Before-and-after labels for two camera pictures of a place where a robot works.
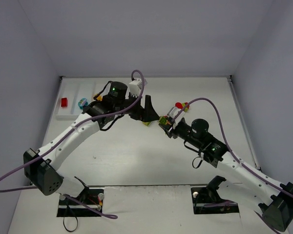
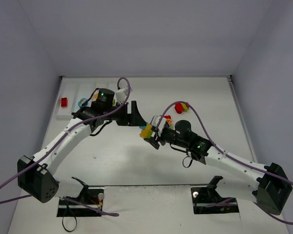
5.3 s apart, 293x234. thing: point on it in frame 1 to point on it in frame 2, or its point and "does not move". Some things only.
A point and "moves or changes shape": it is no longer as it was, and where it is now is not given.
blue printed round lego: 82,103 does not move
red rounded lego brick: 179,105 does not move
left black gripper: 141,110 to 129,113
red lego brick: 64,102 does not move
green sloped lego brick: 183,105 does not move
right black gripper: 171,129 to 155,139
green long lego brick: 146,123 moves or changes shape
